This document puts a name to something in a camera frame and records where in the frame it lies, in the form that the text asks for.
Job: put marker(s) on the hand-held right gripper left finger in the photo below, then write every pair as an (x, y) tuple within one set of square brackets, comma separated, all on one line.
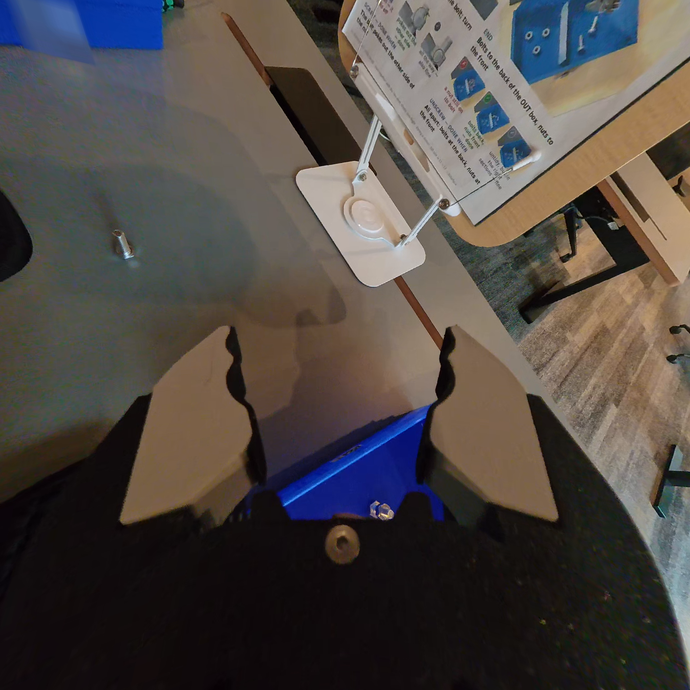
[(188, 431)]

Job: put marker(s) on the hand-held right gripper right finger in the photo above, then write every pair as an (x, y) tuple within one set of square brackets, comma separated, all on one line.
[(485, 431)]

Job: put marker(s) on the blue plastic bin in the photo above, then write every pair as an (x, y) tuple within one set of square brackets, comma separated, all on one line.
[(129, 24), (345, 474)]

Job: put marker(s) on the dark metal desk foot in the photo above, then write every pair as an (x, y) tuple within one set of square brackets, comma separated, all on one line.
[(671, 480)]

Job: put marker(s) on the rounded wooden board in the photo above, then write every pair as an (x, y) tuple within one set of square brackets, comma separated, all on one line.
[(539, 210)]

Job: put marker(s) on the white document stand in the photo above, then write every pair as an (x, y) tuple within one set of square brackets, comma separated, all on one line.
[(345, 215)]

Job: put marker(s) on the white top desk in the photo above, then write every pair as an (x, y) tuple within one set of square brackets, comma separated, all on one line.
[(647, 199)]

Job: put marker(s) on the printed instruction sheet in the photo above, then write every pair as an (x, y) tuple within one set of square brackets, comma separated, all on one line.
[(539, 97)]

